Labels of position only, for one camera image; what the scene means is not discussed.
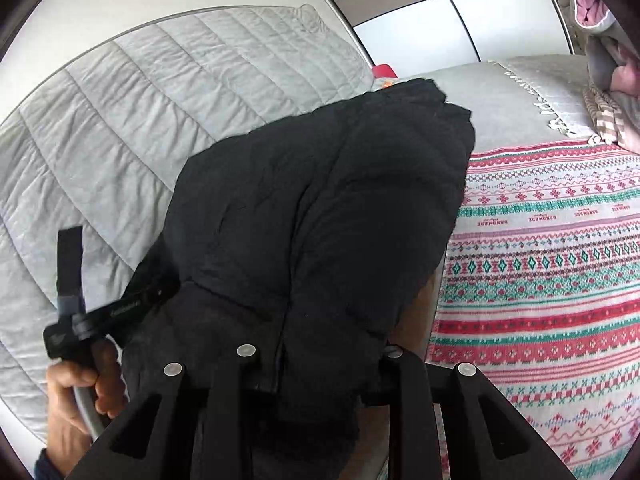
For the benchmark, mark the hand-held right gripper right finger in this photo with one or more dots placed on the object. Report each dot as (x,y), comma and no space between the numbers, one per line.
(400,385)

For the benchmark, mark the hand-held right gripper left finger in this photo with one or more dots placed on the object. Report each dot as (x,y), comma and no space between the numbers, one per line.
(230,400)

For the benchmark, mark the dark puffer jacket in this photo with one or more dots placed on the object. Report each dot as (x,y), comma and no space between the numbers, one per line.
(320,220)

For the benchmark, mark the person's left forearm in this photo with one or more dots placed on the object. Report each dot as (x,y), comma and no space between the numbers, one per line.
(47,465)

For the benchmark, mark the person's left hand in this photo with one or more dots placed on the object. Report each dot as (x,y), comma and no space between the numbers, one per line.
(65,410)

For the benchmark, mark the red green patterned blanket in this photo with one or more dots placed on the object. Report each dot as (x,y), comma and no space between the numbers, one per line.
(540,280)

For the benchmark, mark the grey quilted headboard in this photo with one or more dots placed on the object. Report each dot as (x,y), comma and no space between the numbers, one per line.
(125,125)

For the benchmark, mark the small red object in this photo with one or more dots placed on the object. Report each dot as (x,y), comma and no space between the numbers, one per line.
(384,71)

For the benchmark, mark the grey fringed blanket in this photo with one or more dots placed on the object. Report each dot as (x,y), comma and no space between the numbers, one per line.
(515,90)

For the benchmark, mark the beige striped cloth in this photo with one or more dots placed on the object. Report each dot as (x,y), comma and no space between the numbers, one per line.
(607,115)

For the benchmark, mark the white grey wardrobe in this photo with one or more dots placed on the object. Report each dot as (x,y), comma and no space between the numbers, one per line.
(450,10)

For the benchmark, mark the pink quilt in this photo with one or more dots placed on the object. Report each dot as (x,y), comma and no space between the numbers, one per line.
(592,10)

